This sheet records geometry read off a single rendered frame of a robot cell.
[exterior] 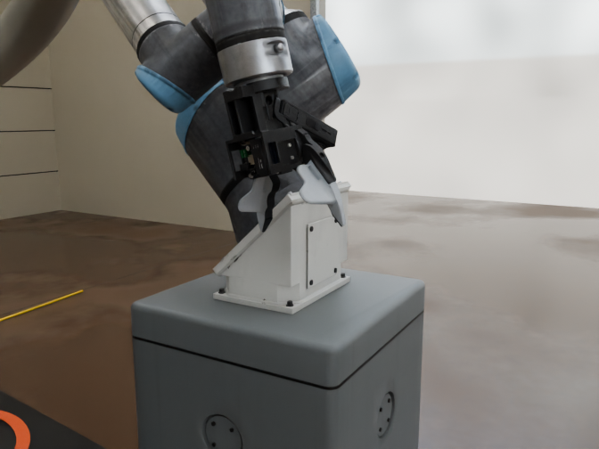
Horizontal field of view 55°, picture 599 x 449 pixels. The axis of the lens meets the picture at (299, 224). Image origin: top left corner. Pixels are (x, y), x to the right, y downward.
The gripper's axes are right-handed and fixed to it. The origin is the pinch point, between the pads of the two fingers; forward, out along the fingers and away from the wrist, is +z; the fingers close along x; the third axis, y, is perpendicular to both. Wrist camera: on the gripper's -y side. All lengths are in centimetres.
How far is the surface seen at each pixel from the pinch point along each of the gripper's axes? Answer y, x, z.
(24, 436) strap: -6, -167, 71
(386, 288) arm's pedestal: -26.9, -9.0, 18.2
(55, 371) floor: -40, -216, 68
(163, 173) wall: -303, -485, -7
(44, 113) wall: -264, -641, -107
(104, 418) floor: -33, -161, 77
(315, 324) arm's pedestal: -4.0, -6.0, 15.9
